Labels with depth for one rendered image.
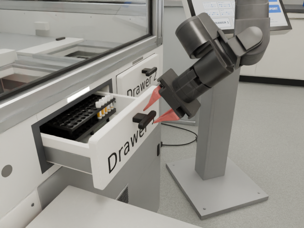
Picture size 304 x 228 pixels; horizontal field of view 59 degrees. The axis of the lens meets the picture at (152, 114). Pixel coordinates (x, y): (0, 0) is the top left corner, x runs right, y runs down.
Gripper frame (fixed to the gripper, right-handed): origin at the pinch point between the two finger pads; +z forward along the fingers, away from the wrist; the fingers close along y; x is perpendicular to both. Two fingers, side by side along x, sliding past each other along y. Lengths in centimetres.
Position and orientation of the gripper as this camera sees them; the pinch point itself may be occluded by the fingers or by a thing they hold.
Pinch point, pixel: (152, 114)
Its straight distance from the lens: 59.2
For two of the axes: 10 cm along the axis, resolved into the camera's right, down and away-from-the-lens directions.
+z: -6.7, 5.1, 5.4
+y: -6.4, -7.7, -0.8
